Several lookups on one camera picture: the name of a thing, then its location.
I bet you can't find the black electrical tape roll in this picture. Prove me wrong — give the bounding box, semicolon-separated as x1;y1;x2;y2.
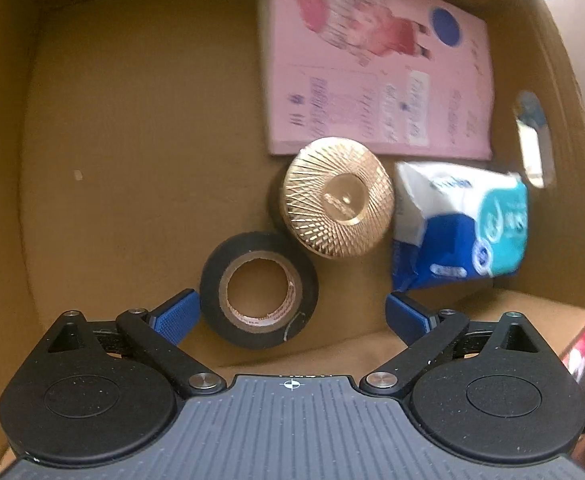
199;232;319;350

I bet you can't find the blue white wet wipes pack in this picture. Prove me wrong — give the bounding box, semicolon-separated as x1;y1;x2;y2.
391;162;528;292

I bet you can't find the pink booklet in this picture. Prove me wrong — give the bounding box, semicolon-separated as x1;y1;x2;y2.
259;0;494;160

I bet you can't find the gold ribbed round jar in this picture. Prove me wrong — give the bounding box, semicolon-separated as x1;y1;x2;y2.
276;136;395;259

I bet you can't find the brown cardboard box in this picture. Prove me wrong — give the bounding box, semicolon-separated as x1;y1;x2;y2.
0;0;585;467

